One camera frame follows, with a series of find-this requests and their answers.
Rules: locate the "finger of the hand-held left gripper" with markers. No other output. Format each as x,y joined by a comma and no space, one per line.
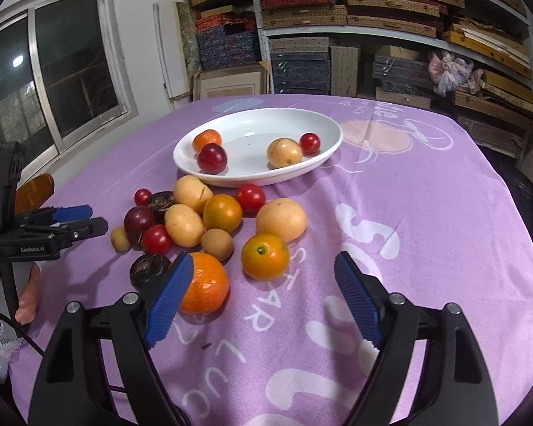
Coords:
86,228
73,213

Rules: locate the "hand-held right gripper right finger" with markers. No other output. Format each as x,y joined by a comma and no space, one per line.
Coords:
359,301

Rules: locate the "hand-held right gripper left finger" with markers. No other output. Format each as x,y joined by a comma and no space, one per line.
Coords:
168,301

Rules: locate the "large orange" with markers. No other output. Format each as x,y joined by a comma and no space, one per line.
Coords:
206,284

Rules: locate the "dark red plum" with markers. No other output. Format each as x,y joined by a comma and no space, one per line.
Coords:
137,222

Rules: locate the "small red cherry tomato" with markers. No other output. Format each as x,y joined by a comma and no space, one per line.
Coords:
143,196
310,143

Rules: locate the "small brown longan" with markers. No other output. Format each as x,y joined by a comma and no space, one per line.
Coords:
120,238
216,244

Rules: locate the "dark passion fruit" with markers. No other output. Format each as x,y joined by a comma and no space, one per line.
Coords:
146,268
160,202

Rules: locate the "orange green tangerine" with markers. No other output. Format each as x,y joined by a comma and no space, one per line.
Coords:
222,213
265,256

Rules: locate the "yellow round fruit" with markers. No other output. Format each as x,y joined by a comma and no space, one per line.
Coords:
191,191
183,225
284,153

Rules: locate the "white oval plate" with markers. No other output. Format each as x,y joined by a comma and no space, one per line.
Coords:
248,142

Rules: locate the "person's left hand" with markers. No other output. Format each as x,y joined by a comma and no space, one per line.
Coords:
28,297

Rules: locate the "brown wooden chair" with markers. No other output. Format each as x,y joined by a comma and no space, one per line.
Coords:
33,191

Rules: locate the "purple printed tablecloth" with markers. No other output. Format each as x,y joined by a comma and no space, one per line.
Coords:
404,230

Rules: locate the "large yellow pear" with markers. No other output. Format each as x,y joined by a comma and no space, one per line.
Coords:
280,220

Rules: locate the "window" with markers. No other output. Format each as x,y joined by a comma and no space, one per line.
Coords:
71,75

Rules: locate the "small mandarin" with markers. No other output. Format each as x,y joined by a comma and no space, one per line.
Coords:
204,138

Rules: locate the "white board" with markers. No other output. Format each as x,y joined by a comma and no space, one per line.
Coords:
171,49

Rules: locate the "green patterned board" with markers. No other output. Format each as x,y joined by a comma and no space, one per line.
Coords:
186,44

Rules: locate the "stack of blue patterned boxes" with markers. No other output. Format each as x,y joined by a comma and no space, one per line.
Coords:
226,44

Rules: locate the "upright woven box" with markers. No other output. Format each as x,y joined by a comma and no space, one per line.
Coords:
344,71

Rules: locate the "stack of black patterned boxes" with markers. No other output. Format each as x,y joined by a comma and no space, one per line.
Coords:
402,73

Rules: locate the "stack of dark grey boxes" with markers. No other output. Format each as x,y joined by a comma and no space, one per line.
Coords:
300,66

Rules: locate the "pink cloth bundle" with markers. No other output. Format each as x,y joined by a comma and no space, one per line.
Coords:
451,73

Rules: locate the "white metal shelf rack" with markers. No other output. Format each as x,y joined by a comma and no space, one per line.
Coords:
255,17

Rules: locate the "stack of yellow wooden boxes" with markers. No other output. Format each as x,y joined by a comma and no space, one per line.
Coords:
488,44

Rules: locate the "stack of woven brown boxes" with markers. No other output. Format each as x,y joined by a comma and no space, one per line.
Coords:
391,9

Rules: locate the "cardboard picture frame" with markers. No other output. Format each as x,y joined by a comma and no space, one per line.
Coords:
228,82

